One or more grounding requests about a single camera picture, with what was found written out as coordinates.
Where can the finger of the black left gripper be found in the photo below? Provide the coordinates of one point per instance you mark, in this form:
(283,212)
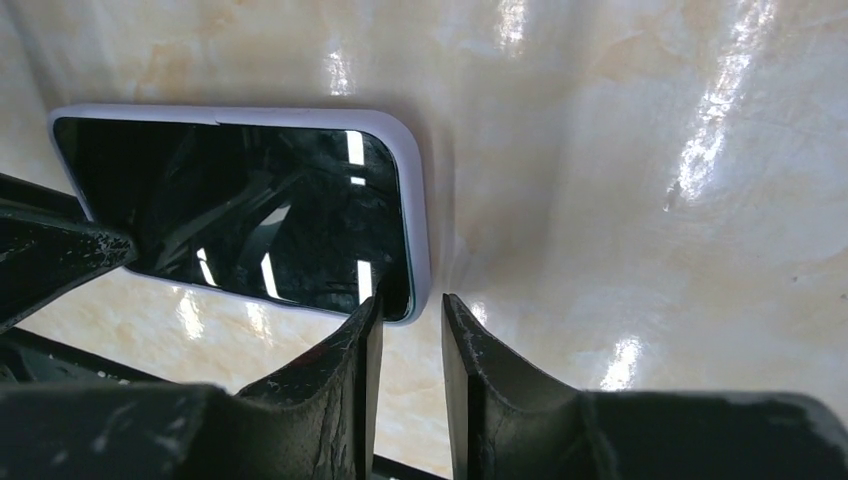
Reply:
(49,247)

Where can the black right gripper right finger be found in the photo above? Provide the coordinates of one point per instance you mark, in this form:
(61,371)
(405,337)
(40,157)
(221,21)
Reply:
(509,419)

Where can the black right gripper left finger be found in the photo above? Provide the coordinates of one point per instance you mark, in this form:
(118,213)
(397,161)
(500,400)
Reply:
(68,414)

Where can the black smartphone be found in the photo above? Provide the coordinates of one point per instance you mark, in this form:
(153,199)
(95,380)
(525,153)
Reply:
(232,205)

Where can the lavender phone case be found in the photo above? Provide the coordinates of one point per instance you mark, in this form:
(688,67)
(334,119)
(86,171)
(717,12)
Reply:
(417,199)

